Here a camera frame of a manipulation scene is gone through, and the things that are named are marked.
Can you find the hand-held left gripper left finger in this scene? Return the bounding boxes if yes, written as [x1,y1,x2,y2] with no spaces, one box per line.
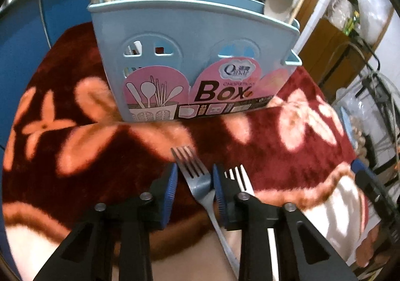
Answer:
[33,162,179,281]

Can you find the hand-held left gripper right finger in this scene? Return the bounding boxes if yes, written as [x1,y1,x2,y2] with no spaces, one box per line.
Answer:
[212,164,360,281]

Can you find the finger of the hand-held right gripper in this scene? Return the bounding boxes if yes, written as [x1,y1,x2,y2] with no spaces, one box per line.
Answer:
[350,157,395,217]

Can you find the metal fork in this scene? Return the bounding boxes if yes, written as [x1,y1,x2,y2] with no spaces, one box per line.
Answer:
[170,145,241,280]

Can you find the white plastic fork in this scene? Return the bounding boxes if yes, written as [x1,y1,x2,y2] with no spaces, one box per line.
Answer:
[224,165,279,281]

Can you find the light blue utensil box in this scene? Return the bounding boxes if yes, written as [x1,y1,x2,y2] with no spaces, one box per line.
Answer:
[87,0,303,122]

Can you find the clear plastic bag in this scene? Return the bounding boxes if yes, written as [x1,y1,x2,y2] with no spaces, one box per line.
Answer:
[335,87,377,167]

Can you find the light blue plastic lid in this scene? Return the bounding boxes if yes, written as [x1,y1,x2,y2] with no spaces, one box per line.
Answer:
[339,106,356,142]

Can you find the red floral blanket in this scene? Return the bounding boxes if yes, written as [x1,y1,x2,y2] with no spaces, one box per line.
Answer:
[0,21,370,281]

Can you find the metal rack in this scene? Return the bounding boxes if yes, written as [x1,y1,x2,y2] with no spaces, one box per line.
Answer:
[325,40,400,177]

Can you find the wooden cabinet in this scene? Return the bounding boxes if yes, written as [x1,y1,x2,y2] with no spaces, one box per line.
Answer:
[297,0,395,99]

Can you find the pile of plastic bags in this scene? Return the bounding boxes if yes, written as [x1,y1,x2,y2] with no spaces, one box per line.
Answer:
[328,0,395,47]

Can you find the blue kitchen base cabinets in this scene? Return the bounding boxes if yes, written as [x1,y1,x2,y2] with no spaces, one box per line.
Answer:
[0,0,192,147]

